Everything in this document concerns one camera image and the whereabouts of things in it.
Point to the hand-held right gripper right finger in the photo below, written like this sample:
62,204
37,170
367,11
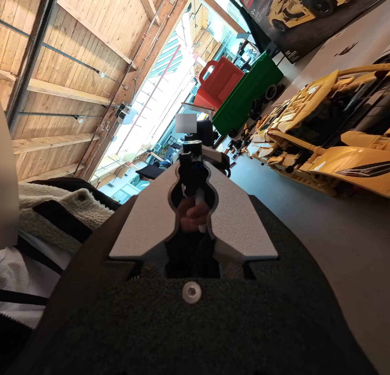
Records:
243,228

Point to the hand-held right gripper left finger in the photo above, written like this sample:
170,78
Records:
140,228

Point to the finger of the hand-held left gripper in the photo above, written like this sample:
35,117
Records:
218,158
175,159

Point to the black brick assembly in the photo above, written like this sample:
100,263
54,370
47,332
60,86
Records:
190,170

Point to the grey desk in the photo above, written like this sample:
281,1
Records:
304,228

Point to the black background table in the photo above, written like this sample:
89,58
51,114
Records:
148,172

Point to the pile of yellow black pieces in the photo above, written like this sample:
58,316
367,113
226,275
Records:
243,143

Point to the red plastic carry case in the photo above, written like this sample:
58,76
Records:
222,82

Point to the green plastic bin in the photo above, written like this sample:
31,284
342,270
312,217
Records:
249,88

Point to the white ceiling device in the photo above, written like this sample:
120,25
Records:
124,114

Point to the black fleece-lined jacket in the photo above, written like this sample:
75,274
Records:
61,204

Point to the yellow brick car model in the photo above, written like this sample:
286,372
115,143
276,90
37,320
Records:
320,131

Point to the black monitor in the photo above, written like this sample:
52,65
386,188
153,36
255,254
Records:
259,36

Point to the light grey hoodie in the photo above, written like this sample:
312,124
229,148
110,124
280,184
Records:
24,274

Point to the open instruction booklet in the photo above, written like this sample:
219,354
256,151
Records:
335,63

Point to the brick set box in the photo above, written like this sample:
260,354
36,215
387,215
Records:
320,15

